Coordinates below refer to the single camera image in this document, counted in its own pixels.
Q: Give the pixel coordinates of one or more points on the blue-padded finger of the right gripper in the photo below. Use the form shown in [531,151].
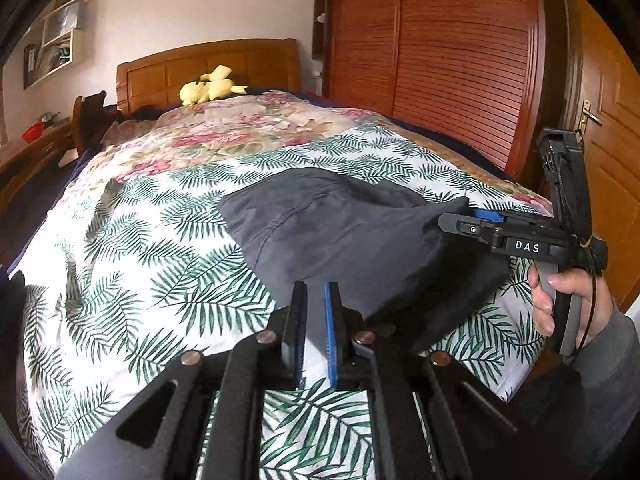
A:
[488,215]

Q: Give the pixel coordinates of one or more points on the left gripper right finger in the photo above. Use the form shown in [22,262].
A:
[430,417]

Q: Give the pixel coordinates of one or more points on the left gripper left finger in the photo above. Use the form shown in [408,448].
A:
[201,417]

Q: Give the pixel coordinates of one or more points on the black jacket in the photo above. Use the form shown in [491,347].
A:
[381,243]

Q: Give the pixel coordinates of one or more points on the grey sleeve forearm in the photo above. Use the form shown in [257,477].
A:
[586,410]

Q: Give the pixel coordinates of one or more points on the person's right hand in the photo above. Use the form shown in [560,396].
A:
[597,302]

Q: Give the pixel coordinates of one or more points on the wooden door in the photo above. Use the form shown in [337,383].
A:
[602,72]

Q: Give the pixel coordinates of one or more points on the wooden louvered wardrobe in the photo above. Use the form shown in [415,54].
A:
[487,73]

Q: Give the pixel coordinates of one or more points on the leaf and floral bedspread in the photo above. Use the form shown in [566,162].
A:
[134,263]

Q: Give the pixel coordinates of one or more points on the yellow plush toy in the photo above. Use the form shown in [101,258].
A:
[210,87]

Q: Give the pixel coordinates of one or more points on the long wooden desk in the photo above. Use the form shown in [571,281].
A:
[17,171]

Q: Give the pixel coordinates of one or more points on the wooden chair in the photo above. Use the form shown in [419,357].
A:
[88,115]

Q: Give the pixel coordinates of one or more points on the red bowl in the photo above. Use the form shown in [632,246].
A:
[33,132]

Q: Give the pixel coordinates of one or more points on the wooden headboard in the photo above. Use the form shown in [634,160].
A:
[156,79]

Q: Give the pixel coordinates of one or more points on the metal door handle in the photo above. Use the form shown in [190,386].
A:
[586,117]

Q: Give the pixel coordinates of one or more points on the white wall shelf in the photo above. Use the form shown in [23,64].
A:
[54,42]

